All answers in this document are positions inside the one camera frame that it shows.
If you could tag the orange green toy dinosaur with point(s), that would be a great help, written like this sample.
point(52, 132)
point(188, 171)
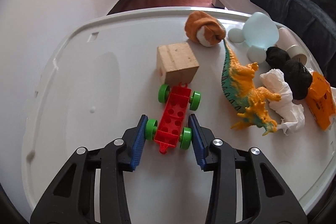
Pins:
point(240, 91)

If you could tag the black rolled sock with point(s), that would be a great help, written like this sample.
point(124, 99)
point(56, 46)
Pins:
point(296, 75)

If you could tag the bed with dark blanket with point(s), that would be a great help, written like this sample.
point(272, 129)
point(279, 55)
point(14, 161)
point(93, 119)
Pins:
point(313, 21)

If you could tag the light blue bear cup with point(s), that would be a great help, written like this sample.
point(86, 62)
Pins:
point(259, 33)

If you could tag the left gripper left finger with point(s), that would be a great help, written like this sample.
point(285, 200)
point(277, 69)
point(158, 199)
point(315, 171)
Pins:
point(69, 198)

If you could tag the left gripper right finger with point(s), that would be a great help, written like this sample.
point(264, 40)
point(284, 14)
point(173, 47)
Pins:
point(266, 197)

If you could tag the white tissue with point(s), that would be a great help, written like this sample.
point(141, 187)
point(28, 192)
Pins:
point(292, 115)

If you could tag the wooden cube block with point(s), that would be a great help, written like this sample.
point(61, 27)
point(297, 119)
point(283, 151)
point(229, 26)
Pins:
point(176, 63)

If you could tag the orange tissue pack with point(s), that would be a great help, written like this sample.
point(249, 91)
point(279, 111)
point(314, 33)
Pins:
point(320, 101)

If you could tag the white plastic storage box lid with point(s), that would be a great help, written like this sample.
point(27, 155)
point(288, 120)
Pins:
point(100, 80)

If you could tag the red toy car green wheels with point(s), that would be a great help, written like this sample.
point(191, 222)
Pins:
point(169, 131)

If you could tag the beige cylindrical bottle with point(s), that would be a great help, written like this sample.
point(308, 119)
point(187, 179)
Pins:
point(288, 43)

